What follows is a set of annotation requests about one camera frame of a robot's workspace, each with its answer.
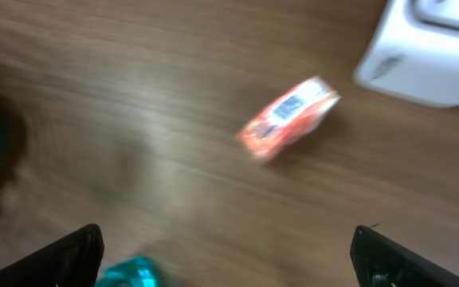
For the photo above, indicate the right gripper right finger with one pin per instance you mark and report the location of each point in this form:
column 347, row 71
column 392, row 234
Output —
column 381, row 262

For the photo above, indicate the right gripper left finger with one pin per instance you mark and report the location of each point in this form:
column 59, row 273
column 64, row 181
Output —
column 72, row 261

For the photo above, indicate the blue mouthwash bottle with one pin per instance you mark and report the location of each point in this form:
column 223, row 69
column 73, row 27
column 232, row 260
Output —
column 135, row 272

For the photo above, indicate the red snack packet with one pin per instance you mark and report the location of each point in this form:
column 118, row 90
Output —
column 288, row 118

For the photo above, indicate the white barcode scanner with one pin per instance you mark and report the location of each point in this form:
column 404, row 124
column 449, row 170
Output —
column 414, row 53

